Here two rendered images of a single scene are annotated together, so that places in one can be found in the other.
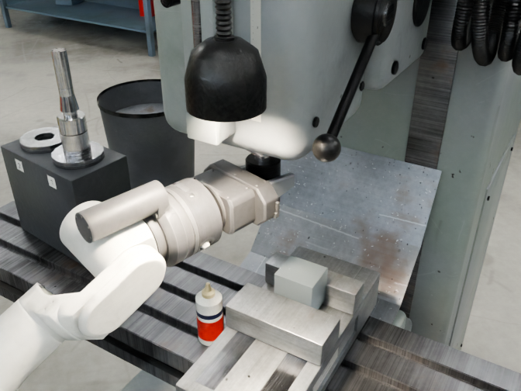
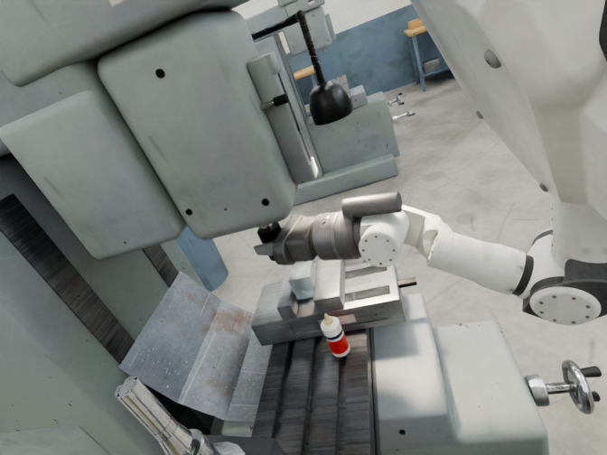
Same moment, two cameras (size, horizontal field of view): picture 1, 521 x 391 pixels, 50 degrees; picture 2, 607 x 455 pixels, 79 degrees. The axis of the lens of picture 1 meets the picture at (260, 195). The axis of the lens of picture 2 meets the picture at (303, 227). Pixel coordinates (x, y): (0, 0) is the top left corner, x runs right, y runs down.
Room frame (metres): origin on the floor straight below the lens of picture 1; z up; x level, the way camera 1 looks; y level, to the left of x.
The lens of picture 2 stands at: (0.74, 0.65, 1.57)
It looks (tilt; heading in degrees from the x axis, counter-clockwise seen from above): 27 degrees down; 257
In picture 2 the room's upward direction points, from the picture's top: 23 degrees counter-clockwise
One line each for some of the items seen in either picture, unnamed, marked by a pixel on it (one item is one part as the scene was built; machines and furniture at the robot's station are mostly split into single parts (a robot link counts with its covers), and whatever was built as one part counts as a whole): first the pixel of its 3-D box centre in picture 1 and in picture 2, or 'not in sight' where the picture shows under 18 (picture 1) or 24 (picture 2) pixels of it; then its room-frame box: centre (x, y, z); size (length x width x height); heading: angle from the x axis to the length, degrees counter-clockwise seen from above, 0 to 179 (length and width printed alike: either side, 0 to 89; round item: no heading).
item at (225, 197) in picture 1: (211, 206); (314, 238); (0.59, 0.06, 1.23); 0.13 x 0.12 x 0.10; 44
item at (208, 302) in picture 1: (209, 311); (333, 332); (0.64, 0.08, 1.01); 0.04 x 0.04 x 0.11
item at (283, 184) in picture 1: (279, 188); not in sight; (0.63, -0.02, 1.23); 0.06 x 0.02 x 0.03; 134
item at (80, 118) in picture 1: (70, 117); (185, 450); (0.89, 0.32, 1.22); 0.05 x 0.05 x 0.01
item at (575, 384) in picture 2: not in sight; (559, 387); (0.23, 0.25, 0.66); 0.16 x 0.12 x 0.12; 149
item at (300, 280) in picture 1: (300, 287); (304, 280); (0.62, -0.06, 1.07); 0.06 x 0.05 x 0.06; 60
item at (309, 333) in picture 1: (281, 322); (330, 282); (0.58, -0.03, 1.05); 0.15 x 0.06 x 0.04; 60
